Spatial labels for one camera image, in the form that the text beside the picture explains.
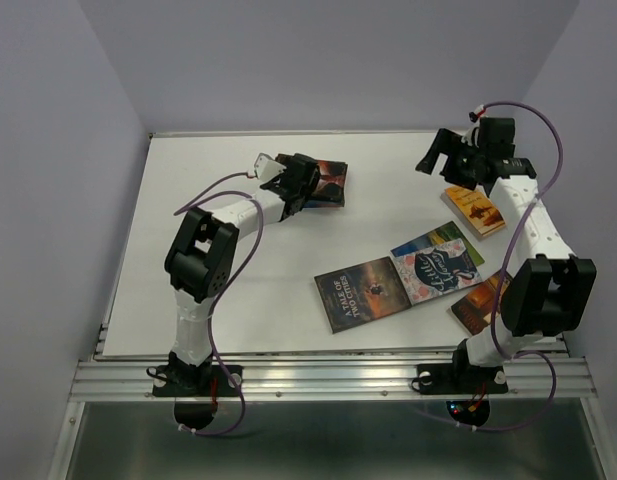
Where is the brown orange book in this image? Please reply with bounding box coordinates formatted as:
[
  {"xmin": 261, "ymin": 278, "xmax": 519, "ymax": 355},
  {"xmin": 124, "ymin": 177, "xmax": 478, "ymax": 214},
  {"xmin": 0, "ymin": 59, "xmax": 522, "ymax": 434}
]
[{"xmin": 449, "ymin": 272, "xmax": 500, "ymax": 336}]

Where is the aluminium mounting rail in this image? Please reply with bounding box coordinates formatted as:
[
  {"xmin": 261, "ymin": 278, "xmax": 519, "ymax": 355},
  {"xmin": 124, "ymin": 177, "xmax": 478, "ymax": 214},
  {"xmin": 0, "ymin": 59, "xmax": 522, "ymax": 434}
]
[{"xmin": 69, "ymin": 345, "xmax": 597, "ymax": 402}]

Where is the A Tale of Two Cities book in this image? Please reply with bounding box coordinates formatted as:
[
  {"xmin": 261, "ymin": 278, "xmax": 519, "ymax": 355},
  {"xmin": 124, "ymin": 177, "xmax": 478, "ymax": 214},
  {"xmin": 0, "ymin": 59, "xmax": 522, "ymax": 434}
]
[{"xmin": 314, "ymin": 257, "xmax": 412, "ymax": 334}]

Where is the yellow orange book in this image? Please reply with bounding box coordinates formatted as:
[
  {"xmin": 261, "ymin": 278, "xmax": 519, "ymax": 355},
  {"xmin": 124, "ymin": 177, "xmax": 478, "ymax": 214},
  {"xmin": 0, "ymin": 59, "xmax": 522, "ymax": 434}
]
[{"xmin": 441, "ymin": 186, "xmax": 506, "ymax": 239}]

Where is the green and blue book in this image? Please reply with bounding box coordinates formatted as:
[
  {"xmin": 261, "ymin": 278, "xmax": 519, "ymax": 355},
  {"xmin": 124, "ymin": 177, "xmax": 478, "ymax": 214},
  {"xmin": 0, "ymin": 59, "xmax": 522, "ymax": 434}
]
[{"xmin": 391, "ymin": 221, "xmax": 485, "ymax": 266}]

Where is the Jane Eyre blue book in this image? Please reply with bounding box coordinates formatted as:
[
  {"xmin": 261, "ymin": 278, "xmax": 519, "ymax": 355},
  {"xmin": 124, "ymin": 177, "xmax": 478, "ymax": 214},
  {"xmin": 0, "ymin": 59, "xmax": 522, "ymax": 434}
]
[{"xmin": 305, "ymin": 199, "xmax": 345, "ymax": 208}]

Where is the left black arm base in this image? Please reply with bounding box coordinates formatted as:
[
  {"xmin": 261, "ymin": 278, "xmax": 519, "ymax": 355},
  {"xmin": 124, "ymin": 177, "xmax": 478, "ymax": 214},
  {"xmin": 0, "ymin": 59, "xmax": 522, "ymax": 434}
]
[{"xmin": 145, "ymin": 352, "xmax": 246, "ymax": 437}]

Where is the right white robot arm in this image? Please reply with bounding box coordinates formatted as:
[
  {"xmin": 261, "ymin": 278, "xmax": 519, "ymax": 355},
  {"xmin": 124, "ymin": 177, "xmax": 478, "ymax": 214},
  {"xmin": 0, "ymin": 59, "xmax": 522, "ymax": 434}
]
[{"xmin": 416, "ymin": 117, "xmax": 597, "ymax": 390}]

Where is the Little Women floral book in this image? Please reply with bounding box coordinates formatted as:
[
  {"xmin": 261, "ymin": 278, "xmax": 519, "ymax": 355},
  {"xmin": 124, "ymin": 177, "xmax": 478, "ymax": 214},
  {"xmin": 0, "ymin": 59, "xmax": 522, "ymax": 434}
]
[{"xmin": 393, "ymin": 239, "xmax": 482, "ymax": 305}]

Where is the Three Days to See book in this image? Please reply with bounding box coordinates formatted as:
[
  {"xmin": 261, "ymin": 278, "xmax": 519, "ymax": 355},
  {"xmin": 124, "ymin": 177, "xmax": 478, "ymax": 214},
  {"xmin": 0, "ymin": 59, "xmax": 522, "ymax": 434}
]
[{"xmin": 310, "ymin": 160, "xmax": 348, "ymax": 202}]

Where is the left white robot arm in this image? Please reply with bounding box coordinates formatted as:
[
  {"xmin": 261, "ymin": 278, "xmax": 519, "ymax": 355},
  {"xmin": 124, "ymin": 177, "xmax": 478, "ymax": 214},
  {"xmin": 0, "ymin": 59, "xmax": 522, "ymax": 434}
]
[{"xmin": 164, "ymin": 153, "xmax": 320, "ymax": 394}]

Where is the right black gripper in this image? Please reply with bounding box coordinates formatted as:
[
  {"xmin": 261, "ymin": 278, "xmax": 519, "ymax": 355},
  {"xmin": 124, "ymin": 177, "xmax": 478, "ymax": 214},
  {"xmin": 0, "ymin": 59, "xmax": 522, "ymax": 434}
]
[{"xmin": 413, "ymin": 127, "xmax": 485, "ymax": 190}]

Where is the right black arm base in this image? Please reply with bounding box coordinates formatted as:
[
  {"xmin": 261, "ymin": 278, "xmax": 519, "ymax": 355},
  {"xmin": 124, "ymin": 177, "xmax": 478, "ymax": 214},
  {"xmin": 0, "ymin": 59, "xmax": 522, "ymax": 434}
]
[{"xmin": 410, "ymin": 345, "xmax": 508, "ymax": 427}]

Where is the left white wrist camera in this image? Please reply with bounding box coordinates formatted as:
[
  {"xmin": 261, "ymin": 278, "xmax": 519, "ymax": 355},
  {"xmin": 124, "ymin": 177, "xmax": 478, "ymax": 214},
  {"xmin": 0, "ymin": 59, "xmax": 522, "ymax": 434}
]
[{"xmin": 250, "ymin": 152, "xmax": 285, "ymax": 183}]

